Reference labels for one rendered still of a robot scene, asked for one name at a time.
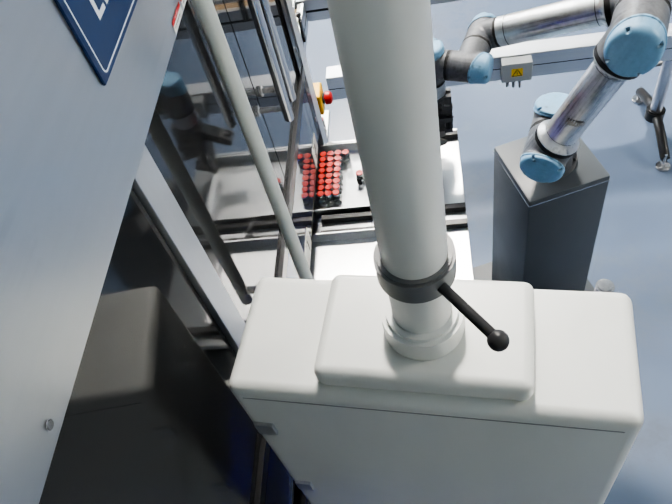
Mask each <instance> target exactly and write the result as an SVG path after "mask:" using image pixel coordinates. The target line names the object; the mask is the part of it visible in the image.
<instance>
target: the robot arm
mask: <svg viewBox="0 0 672 504"><path fill-rule="evenodd" d="M671 12H672V2H671V0H563V1H559V2H555V3H551V4H547V5H543V6H539V7H535V8H531V9H527V10H522V11H518V12H514V13H510V14H506V15H502V16H498V17H496V16H495V15H493V14H491V13H486V12H483V13H480V14H478V15H476V16H475V17H474V18H473V20H472V22H471V23H470V25H469V26H468V29H467V33H466V35H465V38H464V40H463V42H462V45H461V47H460V49H459V51H458V50H448V49H445V48H444V46H443V43H442V41H441V40H437V38H433V48H434V62H435V76H436V90H437V104H438V118H439V132H440V146H443V145H446V144H447V140H446V139H443V138H441V137H444V136H445V135H446V133H449V132H453V118H454V115H453V113H452V110H453V104H452V99H451V88H446V84H445V80H446V81H455V82H464V83H470V84H486V83H488V82H489V81H490V79H491V76H492V72H493V65H494V58H493V55H492V54H490V52H491V49H494V48H499V47H504V46H508V45H513V44H518V43H523V42H527V41H532V40H537V39H541V38H546V37H551V36H556V35H560V34H565V33H570V32H574V31H579V30H584V29H589V28H593V27H598V26H603V25H604V26H606V27H607V28H608V29H607V31H606V32H605V34H604V35H603V36H602V38H601V39H600V41H599V42H598V44H597V45H596V46H595V48H594V50H593V57H594V61H593V62H592V63H591V65H590V66H589V68H588V69H587V70H586V72H585V73H584V74H583V76H582V77H581V79H580V80H579V81H578V83H577V84H576V85H575V87H574V88H573V90H572V91H571V92H570V94H569V95H568V94H565V93H560V92H552V93H547V94H544V95H542V96H540V97H539V98H538V99H537V100H536V101H535V105H534V107H533V110H534V115H533V120H532V123H531V127H530V130H529V133H528V136H527V140H526V143H525V146H524V149H523V153H522V155H521V157H520V169H521V171H522V173H523V174H524V175H525V176H526V177H528V178H530V179H531V180H534V181H537V182H541V183H546V182H547V183H551V182H555V181H557V180H559V179H560V178H562V177H564V176H566V175H568V174H570V173H571V172H572V171H573V170H574V169H575V167H576V164H577V158H578V155H577V150H578V148H579V144H580V141H579V138H580V137H581V135H582V134H583V133H584V132H585V130H586V129H587V128H588V127H589V126H590V124H591V123H592V122H593V121H594V119H595V118H596V117H597V116H598V115H599V113H600V112H601V111H602V110H603V108H604V107H605V106H606V105H607V104H608V102H609V101H610V100H611V99H612V97H613V96H614V95H615V94H616V93H617V91H618V90H619V89H620V88H621V86H622V85H623V84H624V83H625V81H629V80H634V79H636V78H637V77H638V76H639V75H640V74H642V75H643V74H645V73H647V72H649V71H650V70H652V69H653V68H654V67H655V66H656V65H657V64H658V63H659V61H660V60H661V58H662V56H663V54H664V52H665V49H666V46H667V37H668V36H667V34H668V28H669V22H670V16H671ZM452 115H453V116H452Z"/></svg>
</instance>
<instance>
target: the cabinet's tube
mask: <svg viewBox="0 0 672 504"><path fill-rule="evenodd" d="M327 4H328V9H329V14H330V19H331V24H332V28H333V33H334V38H335V43H336V47H337V52H338V57H339V62H340V66H341V71H342V76H343V81H344V86H345V90H346V95H347V100H348V105H349V109H350V114H351V119H352V124H353V129H354V133H355V138H356V143H357V148H358V152H359V157H360V162H361V167H362V171H363V176H364V181H365V186H366V191H367V195H368V200H369V205H370V210H371V214H372V219H373V224H374V229H375V234H376V238H377V244H376V246H375V249H374V253H373V260H374V266H375V270H376V275H377V279H378V282H379V284H380V286H381V288H382V289H383V290H384V292H385V293H386V294H387V295H386V296H385V298H384V300H383V302H382V306H381V320H382V324H383V328H384V333H385V336H386V339H387V341H388V343H389V344H390V345H391V347H392V348H393V349H394V350H395V351H396V352H398V353H399V354H401V355H402V356H404V357H406V358H409V359H413V360H418V361H429V360H435V359H438V358H441V357H443V356H445V355H447V354H448V353H450V352H451V351H452V350H454V349H455V348H456V346H457V345H458V344H459V343H460V341H461V339H462V337H463V334H464V329H465V317H466V318H467V319H468V320H469V321H470V322H471V323H472V324H473V325H474V326H475V327H476V328H477V329H478V330H480V331H481V332H482V333H483V334H484V335H485V336H486V337H487V344H488V346H489V347H490V349H492V350H493V351H496V352H501V351H504V350H505V349H507V348H508V346H509V343H510V339H509V336H508V334H507V333H506V332H505V331H503V330H500V329H495V328H494V327H493V326H491V325H490V324H489V323H488V322H487V321H486V320H485V319H484V318H483V317H482V316H481V315H480V314H479V313H478V312H477V311H475V310H474V309H473V308H472V307H471V306H470V305H469V304H468V303H467V302H466V301H465V300H464V299H463V298H462V297H461V296H460V294H459V293H458V291H457V290H456V289H455V288H454V287H453V286H452V284H453V282H454V280H455V277H456V273H457V264H456V249H455V245H454V242H453V240H452V239H451V237H450V236H449V235H448V234H447V231H446V216H445V202H444V188H443V174H442V160H441V146H440V132H439V118H438V104H437V90H436V76H435V62H434V48H433V33H432V19H431V5H430V0H327Z"/></svg>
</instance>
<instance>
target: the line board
mask: <svg viewBox="0 0 672 504"><path fill-rule="evenodd" d="M137 1H138V0H54V2H55V3H56V5H57V7H58V9H59V10H60V12H61V14H62V16H63V17H64V19H65V21H66V23H67V24H68V26H69V28H70V29H71V31H72V33H73V35H74V36H75V38H76V40H77V42H78V43H79V45H80V47H81V49H82V50H83V52H84V54H85V56H86V57H87V59H88V61H89V63H90V64H91V66H92V68H93V69H94V71H95V73H96V75H97V76H98V78H99V80H100V82H101V83H102V85H103V86H105V85H106V84H107V81H108V79H109V76H110V73H111V71H112V68H113V65H114V63H115V60H116V57H117V55H118V52H119V49H120V46H121V44H122V41H123V38H124V36H125V33H126V30H127V28H128V25H129V22H130V19H131V17H132V14H133V11H134V9H135V6H136V3H137Z"/></svg>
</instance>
